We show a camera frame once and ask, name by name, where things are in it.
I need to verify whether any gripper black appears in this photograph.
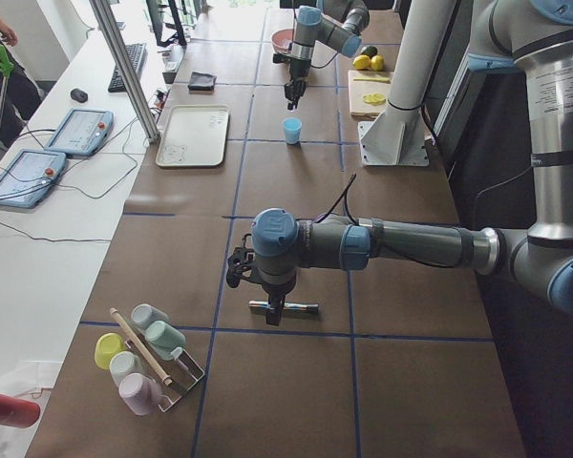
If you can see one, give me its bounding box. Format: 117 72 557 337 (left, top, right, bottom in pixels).
262 279 296 325
284 64 309 111

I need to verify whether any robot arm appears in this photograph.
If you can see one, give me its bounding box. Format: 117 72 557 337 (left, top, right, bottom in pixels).
225 1 573 325
282 1 370 111

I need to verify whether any light blue paper cup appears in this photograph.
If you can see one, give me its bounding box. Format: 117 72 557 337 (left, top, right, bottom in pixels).
282 117 303 145

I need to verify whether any mint green cup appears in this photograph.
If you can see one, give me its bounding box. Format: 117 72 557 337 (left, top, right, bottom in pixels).
144 321 186 361

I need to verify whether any grey blue cup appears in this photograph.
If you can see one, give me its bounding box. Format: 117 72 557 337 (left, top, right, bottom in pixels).
130 303 170 331

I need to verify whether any pink cup on rack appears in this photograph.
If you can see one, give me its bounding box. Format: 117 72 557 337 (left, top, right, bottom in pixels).
118 372 162 416

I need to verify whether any white cup on rack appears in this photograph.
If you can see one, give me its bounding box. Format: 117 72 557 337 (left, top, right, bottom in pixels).
109 351 144 387

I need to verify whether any yellow cup on rack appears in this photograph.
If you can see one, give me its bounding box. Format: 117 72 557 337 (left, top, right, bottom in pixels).
94 333 126 370

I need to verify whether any pink bowl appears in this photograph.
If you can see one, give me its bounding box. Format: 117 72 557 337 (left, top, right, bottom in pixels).
271 28 294 53

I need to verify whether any lower yellow lemon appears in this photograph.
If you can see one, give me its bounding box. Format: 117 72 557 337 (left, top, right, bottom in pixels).
352 54 371 71

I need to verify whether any yellow lemon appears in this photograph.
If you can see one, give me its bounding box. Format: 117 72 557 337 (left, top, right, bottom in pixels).
370 54 385 72
352 54 371 71

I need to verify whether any wooden cutting board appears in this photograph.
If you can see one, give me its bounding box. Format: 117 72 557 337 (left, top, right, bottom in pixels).
348 70 393 116

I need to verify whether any lemon slices stack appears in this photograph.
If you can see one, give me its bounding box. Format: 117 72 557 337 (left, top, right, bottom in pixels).
362 93 387 106

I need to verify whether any green avocado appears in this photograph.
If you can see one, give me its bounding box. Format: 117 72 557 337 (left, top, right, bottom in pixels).
360 45 378 58

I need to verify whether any upper yellow lemon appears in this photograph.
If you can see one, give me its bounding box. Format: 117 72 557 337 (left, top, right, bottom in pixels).
370 54 385 72

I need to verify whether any yellow plastic knife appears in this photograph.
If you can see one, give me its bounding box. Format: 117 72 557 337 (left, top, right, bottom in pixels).
352 76 391 84

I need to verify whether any grey folded cloth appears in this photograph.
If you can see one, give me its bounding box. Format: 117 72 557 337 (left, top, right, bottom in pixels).
187 72 217 92

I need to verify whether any cream bear tray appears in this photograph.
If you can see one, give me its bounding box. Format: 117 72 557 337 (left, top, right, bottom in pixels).
156 105 229 168

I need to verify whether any black keyboard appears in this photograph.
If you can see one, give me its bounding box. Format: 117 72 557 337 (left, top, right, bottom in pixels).
107 42 149 94

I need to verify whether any far teach pendant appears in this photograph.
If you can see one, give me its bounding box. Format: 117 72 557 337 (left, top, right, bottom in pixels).
44 109 114 157

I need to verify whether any teach pendant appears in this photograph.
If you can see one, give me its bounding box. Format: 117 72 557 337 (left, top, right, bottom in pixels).
44 109 114 157
0 150 68 209

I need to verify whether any black computer mouse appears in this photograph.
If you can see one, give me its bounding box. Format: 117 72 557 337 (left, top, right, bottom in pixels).
70 88 88 103

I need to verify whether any near teach pendant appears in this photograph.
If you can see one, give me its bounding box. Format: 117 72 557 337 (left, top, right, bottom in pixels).
0 150 68 209

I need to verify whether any red bottle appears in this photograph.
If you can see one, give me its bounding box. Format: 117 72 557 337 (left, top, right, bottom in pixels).
0 393 41 428

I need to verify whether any person in background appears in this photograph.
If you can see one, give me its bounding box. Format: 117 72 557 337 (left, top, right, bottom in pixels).
0 17 41 147

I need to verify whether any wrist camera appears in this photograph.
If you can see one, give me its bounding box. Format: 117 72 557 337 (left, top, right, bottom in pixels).
272 52 290 64
225 233 260 288

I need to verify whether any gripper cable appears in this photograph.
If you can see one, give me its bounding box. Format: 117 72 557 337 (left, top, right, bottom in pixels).
308 40 352 71

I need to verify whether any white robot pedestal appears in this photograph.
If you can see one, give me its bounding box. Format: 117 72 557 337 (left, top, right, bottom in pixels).
358 0 456 167

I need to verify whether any white wire cup rack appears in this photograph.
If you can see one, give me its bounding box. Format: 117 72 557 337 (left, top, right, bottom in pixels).
119 313 205 413

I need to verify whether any wooden rack handle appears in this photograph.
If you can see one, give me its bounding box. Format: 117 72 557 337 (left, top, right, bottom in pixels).
109 307 173 386

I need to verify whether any aluminium frame post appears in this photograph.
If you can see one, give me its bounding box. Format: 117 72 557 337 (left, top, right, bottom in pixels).
90 0 160 144

